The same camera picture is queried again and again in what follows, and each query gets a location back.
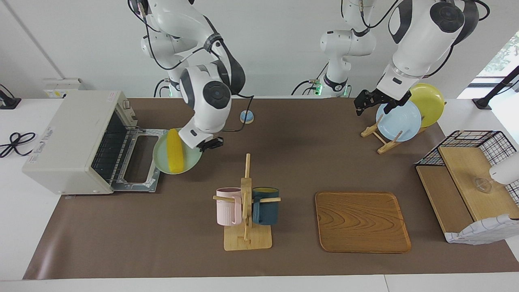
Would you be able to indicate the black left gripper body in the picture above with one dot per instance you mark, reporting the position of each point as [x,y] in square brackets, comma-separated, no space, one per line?
[381,98]

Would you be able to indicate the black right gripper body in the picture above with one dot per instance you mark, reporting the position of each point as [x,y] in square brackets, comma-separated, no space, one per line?
[213,143]

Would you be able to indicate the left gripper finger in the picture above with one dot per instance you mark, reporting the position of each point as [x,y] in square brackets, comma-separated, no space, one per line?
[389,108]
[360,101]

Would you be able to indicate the yellow corn cob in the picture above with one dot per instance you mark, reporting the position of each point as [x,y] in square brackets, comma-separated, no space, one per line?
[175,152]

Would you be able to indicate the pale green plate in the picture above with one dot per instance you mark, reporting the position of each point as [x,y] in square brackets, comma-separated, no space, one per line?
[162,156]

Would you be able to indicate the beige toaster oven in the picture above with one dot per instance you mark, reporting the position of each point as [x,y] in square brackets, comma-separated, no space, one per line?
[65,150]

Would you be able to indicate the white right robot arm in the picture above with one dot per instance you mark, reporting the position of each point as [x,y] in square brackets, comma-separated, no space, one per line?
[206,117]

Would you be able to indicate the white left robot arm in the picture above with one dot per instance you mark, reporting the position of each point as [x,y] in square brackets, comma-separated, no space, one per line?
[421,36]

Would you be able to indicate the light blue plate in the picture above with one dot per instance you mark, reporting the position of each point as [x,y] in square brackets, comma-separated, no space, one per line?
[399,123]

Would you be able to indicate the wooden plate rack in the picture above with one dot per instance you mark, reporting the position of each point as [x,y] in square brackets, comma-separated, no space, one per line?
[385,147]

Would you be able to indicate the yellow plate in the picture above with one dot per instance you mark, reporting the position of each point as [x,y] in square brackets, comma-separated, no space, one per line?
[432,103]

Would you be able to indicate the pink mug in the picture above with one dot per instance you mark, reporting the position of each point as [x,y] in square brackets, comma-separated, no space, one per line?
[227,209]

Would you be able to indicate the dark teal mug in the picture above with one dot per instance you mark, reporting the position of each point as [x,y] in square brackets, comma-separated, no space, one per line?
[267,209]

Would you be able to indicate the black angled stand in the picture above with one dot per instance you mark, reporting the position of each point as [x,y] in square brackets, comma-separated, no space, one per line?
[482,102]

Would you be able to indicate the brown table mat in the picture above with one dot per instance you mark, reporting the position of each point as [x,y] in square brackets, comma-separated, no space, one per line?
[162,227]

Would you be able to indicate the light wooden stepped shelf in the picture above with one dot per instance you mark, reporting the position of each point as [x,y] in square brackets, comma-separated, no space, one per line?
[466,174]

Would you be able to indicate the wooden mug tree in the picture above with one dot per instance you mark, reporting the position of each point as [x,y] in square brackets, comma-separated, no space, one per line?
[246,239]

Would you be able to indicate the wooden serving tray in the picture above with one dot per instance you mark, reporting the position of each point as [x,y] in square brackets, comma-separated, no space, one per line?
[361,223]

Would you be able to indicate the small clear glass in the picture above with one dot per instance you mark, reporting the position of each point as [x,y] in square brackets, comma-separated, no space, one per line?
[483,185]

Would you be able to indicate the window with green foliage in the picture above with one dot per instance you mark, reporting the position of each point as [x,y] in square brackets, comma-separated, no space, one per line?
[507,52]

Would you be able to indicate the white rounded device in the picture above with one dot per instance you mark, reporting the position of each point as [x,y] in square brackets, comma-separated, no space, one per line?
[507,170]

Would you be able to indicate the white checkered cloth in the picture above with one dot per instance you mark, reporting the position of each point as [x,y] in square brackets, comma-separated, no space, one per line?
[482,233]

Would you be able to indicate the black desk clamp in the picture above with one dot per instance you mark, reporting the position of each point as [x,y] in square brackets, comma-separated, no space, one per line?
[8,102]

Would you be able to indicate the white wall power box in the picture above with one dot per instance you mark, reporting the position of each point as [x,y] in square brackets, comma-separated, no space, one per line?
[61,87]

